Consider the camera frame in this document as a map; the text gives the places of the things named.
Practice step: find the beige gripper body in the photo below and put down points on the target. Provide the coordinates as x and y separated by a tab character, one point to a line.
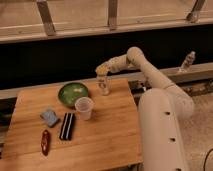
102	70

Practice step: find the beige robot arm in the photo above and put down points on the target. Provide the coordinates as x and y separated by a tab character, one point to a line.
159	108

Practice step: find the clear bottle on ledge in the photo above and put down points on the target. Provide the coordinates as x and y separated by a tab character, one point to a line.
188	61

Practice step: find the clear plastic cup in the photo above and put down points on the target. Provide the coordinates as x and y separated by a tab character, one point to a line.
84	107

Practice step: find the green ceramic bowl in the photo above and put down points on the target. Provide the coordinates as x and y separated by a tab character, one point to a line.
70	92

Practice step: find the black white striped box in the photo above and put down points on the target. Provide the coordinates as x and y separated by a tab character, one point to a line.
67	126

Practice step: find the blue sponge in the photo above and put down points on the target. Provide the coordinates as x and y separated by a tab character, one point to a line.
50	117

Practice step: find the middle metal railing post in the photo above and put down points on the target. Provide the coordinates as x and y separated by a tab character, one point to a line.
112	14

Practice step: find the metal railing post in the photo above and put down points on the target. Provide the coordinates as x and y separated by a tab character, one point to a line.
193	15
46	17
112	14

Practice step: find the left metal railing post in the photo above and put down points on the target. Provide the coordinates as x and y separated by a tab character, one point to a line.
46	17

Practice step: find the right metal railing post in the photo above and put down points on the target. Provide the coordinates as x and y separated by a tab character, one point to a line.
193	15

